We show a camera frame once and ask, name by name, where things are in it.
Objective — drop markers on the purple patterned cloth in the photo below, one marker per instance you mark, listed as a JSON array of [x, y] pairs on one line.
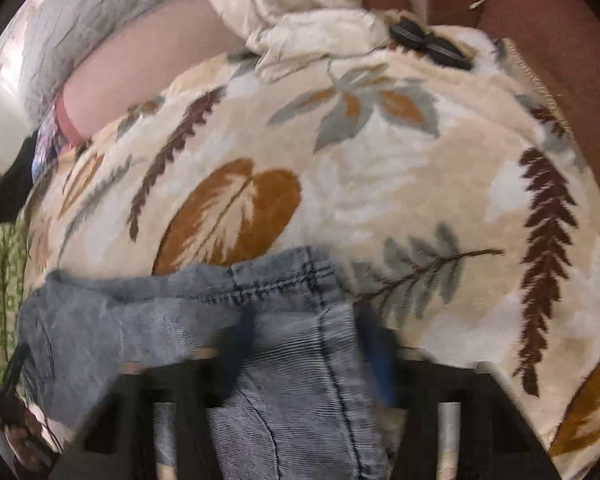
[[50, 145]]

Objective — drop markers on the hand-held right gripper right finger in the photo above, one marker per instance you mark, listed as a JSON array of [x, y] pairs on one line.
[[375, 355]]

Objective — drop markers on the green patterned cloth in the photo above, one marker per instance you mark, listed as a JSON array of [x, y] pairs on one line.
[[0, 290]]

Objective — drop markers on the black hair clip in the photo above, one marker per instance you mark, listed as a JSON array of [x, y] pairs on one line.
[[425, 42]]

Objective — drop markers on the grey blanket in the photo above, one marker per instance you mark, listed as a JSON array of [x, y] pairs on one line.
[[90, 15]]

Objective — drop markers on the crumpled cream cloth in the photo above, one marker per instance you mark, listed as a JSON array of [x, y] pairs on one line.
[[290, 5]]

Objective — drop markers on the blue denim pants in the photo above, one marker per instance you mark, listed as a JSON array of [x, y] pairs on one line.
[[290, 340]]

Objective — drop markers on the pink pillow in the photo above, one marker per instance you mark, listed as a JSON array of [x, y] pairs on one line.
[[150, 65]]

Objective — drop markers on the leaf-printed cream blanket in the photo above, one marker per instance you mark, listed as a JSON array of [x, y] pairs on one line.
[[380, 185]]

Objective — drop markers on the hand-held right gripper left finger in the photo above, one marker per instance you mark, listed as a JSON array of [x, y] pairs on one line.
[[245, 327]]

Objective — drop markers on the black cloth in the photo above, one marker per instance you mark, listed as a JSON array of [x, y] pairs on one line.
[[17, 185]]

